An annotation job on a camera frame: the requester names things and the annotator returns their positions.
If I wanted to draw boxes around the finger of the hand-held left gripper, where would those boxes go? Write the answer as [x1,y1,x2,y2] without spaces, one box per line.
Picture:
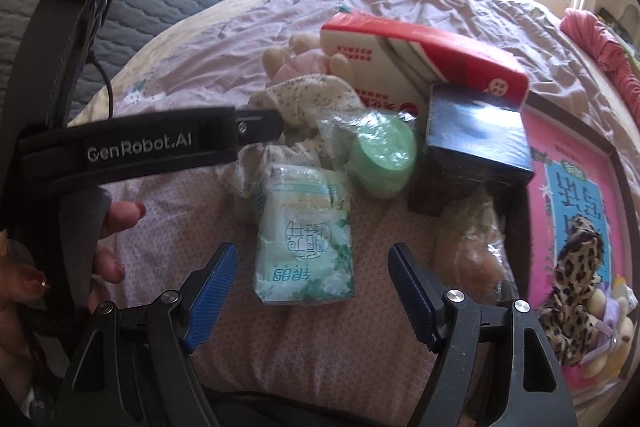
[235,108,284,142]

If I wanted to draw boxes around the person's left hand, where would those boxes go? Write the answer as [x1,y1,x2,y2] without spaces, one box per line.
[0,200,148,390]

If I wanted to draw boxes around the printed pink blanket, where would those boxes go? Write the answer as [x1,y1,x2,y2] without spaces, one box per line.
[67,0,631,408]

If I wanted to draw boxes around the red and white carton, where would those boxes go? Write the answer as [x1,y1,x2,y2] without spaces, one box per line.
[319,11,531,144]

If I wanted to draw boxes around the pink picture book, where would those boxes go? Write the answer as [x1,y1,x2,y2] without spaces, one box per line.
[522,111,637,404]

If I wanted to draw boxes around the pink quilt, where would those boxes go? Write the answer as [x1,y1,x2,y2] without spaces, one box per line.
[559,7,640,108]

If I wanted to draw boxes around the white floral cloth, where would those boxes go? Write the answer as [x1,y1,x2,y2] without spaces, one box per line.
[217,74,362,208]

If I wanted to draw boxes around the black cable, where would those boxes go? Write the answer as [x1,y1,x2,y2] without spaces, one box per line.
[88,51,117,120]

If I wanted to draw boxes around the green round lid jar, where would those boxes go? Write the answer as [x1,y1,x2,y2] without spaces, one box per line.
[319,109,419,200]

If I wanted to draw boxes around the leopard print cloth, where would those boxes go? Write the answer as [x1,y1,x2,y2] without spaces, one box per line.
[537,214,617,369]

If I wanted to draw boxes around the cream rabbit plush pink ribbon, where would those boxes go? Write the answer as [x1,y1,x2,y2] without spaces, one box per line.
[262,32,352,84]

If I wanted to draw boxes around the dark blue box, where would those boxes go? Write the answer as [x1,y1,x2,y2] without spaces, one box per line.
[407,84,536,214]

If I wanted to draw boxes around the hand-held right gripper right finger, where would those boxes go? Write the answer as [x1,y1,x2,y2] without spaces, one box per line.
[388,242,577,427]

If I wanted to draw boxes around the clear plastic bag of eggs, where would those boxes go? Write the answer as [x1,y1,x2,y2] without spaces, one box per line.
[432,191,517,309]

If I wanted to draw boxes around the green white tissue packet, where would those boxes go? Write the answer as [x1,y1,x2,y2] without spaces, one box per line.
[252,161,359,306]

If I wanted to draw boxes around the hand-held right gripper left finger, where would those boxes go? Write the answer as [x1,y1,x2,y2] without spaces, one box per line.
[59,242,241,427]

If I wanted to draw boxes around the cream teddy bear plush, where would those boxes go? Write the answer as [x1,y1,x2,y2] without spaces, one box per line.
[584,276,637,379]

